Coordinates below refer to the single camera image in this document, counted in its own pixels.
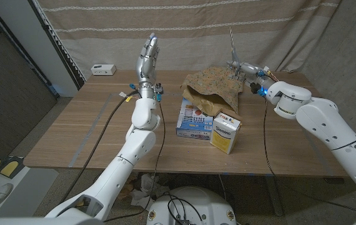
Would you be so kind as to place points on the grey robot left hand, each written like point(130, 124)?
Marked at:
point(146, 62)

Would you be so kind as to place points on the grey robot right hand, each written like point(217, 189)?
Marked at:
point(253, 73)

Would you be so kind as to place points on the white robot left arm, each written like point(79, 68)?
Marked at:
point(140, 115)

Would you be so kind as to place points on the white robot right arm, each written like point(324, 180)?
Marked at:
point(321, 118)

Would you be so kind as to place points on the white yellow carton box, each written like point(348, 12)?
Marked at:
point(225, 134)

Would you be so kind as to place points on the blue white cardboard box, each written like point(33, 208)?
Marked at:
point(193, 125)

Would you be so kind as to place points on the crumpled white paper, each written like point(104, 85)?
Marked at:
point(148, 187)

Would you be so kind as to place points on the crumpled brown paper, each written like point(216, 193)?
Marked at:
point(128, 187)

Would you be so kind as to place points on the white power strip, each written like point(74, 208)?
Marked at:
point(103, 69)

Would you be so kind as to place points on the beige striped curtain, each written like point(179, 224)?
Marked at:
point(196, 40)

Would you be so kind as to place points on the grey tape outline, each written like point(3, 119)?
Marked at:
point(86, 137)

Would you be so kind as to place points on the grey metal table leg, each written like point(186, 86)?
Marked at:
point(274, 197)

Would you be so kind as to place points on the white robot torso base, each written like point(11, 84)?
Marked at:
point(203, 203)

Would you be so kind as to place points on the black slanted frame post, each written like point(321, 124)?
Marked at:
point(59, 47)

